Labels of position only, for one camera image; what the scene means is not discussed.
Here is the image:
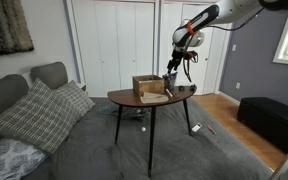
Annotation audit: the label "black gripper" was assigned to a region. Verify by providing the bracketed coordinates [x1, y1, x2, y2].
[165, 49, 186, 80]

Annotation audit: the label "gray mesh storage bin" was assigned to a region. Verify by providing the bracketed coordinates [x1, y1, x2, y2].
[162, 71, 179, 91]

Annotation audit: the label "brown cardboard box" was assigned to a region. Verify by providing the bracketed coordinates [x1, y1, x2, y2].
[131, 74, 166, 98]

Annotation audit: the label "black storage bench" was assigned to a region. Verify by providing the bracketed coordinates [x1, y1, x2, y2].
[236, 96, 288, 155]

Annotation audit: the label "white marker pen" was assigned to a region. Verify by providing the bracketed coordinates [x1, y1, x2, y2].
[164, 87, 174, 99]

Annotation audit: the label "beige paper napkin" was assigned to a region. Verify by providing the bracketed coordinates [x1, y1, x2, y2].
[139, 91, 170, 105]

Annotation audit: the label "dark wooden side table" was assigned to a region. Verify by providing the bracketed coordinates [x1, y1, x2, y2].
[106, 84, 198, 178]

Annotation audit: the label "white remote control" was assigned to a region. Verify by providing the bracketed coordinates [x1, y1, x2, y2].
[190, 122, 204, 133]

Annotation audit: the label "white closet doors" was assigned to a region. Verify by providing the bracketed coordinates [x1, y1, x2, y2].
[65, 0, 234, 99]

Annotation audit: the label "orange marker pen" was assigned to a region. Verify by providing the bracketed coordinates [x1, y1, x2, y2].
[206, 124, 218, 136]

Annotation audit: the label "gray futon mattress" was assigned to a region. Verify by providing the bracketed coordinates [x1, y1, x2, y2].
[19, 96, 274, 180]

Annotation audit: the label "white nightstand brown drawer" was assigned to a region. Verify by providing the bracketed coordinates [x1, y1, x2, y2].
[76, 82, 88, 93]

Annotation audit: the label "small gray plaid pillow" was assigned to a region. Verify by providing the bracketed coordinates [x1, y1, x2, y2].
[55, 79, 97, 122]

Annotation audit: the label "small gray sofa headrest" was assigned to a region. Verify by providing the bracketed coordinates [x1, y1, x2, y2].
[30, 61, 69, 91]

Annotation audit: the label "large gray plaid pillow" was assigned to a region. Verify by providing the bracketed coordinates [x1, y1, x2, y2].
[0, 77, 82, 155]

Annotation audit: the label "large gray sofa headrest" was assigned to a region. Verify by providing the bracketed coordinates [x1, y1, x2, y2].
[0, 73, 30, 127]

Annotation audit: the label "white patterned blanket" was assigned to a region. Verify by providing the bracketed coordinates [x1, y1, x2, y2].
[0, 136, 49, 180]

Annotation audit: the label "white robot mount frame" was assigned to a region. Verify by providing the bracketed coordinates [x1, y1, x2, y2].
[268, 145, 288, 180]

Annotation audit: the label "shaggy beige black wall rug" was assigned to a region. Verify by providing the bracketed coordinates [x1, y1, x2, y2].
[0, 0, 35, 58]

